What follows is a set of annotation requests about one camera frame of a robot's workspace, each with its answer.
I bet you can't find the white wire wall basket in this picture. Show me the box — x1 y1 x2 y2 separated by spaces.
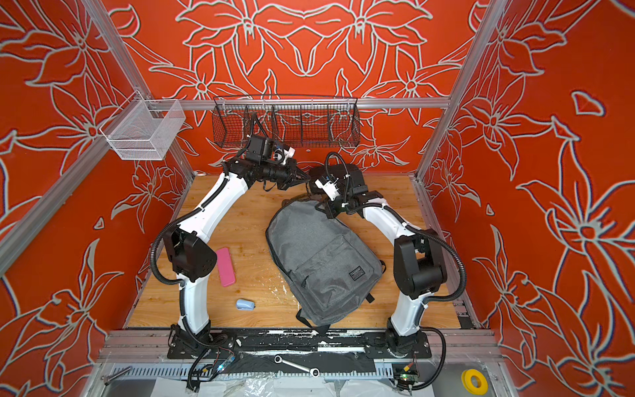
100 99 186 161

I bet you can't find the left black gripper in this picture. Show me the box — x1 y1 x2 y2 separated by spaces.
260 158 310 189

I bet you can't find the grey student backpack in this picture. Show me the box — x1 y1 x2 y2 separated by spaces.
266 200 386 333

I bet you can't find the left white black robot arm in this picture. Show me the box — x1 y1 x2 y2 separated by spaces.
150 114 310 358

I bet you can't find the grey bolt on frame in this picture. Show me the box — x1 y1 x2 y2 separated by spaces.
102 366 132 386

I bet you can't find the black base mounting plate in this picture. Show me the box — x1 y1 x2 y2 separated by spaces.
167 327 433 361

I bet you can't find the yellow tape roll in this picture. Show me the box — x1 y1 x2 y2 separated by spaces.
461 369 489 396

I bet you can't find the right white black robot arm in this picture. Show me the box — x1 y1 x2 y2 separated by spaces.
309 152 467 357

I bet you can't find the pink pencil case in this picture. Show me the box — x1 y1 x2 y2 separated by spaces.
217 247 236 287

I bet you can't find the light blue stapler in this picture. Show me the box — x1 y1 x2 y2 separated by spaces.
236 299 256 311

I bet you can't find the black hard case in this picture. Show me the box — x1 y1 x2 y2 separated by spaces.
309 164 368 195

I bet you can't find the silver combination wrench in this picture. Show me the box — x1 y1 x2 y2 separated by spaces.
274 355 320 378

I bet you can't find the black wire wall basket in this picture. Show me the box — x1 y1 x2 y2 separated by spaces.
211 95 361 148

